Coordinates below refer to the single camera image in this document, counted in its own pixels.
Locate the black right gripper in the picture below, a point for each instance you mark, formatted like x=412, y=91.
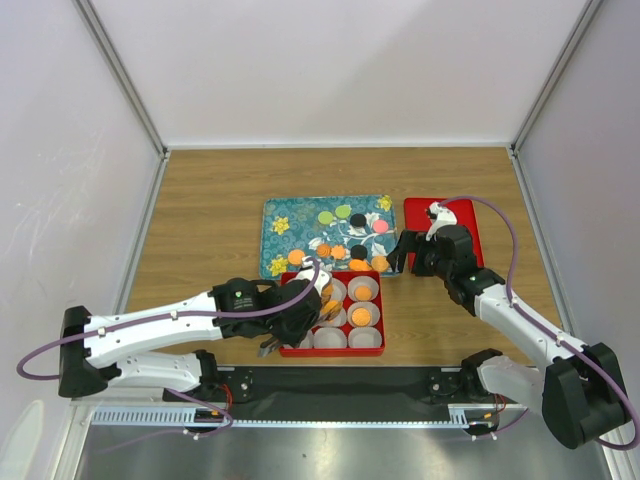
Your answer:
x=408, y=243

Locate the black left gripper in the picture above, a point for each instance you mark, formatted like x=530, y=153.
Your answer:
x=296, y=335

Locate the metal tongs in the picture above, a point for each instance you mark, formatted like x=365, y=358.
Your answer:
x=272, y=347

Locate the orange swirl cookie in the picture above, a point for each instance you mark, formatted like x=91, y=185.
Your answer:
x=324, y=250
x=330, y=310

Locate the orange plain oval cookie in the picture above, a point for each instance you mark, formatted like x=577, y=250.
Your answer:
x=362, y=293

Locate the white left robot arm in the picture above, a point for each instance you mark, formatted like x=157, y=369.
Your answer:
x=125, y=350

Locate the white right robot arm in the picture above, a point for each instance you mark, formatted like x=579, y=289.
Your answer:
x=576, y=388

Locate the white paper cup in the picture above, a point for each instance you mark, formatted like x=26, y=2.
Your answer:
x=308, y=341
x=371, y=307
x=339, y=320
x=339, y=290
x=329, y=338
x=362, y=280
x=365, y=338

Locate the large orange dotted cookie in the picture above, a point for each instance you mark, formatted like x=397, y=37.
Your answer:
x=380, y=264

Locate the red box lid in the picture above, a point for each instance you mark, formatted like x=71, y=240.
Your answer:
x=417, y=219

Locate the pink sandwich cookie right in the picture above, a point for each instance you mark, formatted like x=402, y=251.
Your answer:
x=380, y=226

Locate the black sandwich cookie lower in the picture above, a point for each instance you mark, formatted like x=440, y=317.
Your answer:
x=358, y=252

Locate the black sandwich cookie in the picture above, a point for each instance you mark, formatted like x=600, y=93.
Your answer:
x=358, y=252
x=358, y=220

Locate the orange fish cookie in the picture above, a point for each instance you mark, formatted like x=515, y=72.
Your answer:
x=359, y=265

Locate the teal floral tray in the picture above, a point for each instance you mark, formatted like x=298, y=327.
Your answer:
x=292, y=223

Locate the black sandwich cookie upper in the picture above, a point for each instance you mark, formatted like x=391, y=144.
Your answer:
x=358, y=220

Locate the red cookie box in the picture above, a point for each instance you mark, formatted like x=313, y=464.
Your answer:
x=345, y=277

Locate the orange dotted sandwich cookie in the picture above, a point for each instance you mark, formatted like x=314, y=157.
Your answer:
x=295, y=257

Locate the orange flower cookie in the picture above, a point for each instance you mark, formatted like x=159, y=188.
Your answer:
x=338, y=252

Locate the green cookie right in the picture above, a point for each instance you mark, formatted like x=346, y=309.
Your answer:
x=343, y=211

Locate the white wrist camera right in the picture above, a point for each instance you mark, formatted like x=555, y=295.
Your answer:
x=440, y=216

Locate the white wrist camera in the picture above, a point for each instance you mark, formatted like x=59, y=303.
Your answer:
x=313, y=270
x=440, y=216

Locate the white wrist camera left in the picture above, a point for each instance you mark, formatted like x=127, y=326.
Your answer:
x=313, y=270

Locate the white slotted cable duct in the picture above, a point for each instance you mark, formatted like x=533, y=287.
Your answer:
x=183, y=417

